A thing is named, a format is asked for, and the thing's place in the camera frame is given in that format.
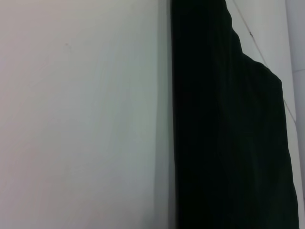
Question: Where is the black t-shirt with FREE print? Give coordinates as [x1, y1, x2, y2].
[171, 0, 300, 229]

